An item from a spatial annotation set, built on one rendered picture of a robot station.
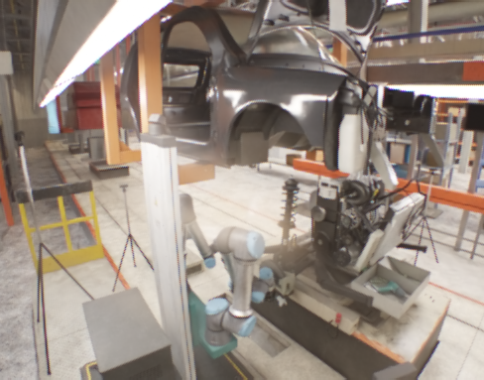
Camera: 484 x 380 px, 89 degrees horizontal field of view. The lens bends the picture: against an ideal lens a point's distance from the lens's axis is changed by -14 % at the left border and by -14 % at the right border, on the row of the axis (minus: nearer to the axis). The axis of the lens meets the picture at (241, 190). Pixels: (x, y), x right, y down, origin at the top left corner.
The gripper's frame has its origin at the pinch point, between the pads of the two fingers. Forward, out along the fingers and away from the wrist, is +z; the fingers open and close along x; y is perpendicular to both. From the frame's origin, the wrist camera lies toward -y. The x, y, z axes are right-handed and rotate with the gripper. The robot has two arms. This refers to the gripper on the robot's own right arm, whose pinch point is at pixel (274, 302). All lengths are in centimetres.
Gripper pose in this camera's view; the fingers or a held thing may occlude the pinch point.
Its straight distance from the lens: 192.2
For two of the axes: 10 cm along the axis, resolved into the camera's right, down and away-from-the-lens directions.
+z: 2.1, 7.7, 6.0
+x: 9.1, 0.6, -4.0
